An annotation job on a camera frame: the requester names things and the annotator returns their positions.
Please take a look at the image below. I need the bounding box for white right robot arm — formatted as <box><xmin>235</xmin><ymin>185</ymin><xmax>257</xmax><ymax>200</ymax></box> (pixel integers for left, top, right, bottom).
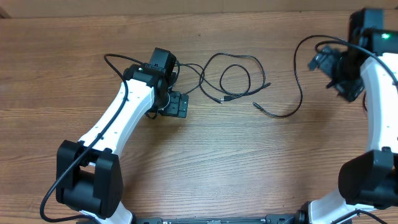
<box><xmin>286</xmin><ymin>8</ymin><xmax>397</xmax><ymax>223</ymax></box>

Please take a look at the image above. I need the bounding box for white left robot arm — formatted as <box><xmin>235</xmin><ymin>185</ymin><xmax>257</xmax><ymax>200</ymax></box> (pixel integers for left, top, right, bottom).
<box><xmin>50</xmin><ymin>48</ymin><xmax>189</xmax><ymax>223</ymax></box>

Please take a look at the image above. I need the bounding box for thin black cable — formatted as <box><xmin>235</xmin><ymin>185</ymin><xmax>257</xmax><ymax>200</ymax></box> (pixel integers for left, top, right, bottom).
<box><xmin>198</xmin><ymin>52</ymin><xmax>272</xmax><ymax>105</ymax></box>
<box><xmin>174</xmin><ymin>61</ymin><xmax>252</xmax><ymax>102</ymax></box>

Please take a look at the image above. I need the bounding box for black USB cable silver plug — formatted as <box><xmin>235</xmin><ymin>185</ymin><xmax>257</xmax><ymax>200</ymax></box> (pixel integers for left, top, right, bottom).
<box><xmin>252</xmin><ymin>34</ymin><xmax>345</xmax><ymax>119</ymax></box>

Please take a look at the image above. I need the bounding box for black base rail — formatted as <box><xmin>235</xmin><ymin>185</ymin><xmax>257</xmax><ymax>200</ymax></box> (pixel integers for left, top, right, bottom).
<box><xmin>132</xmin><ymin>214</ymin><xmax>294</xmax><ymax>224</ymax></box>

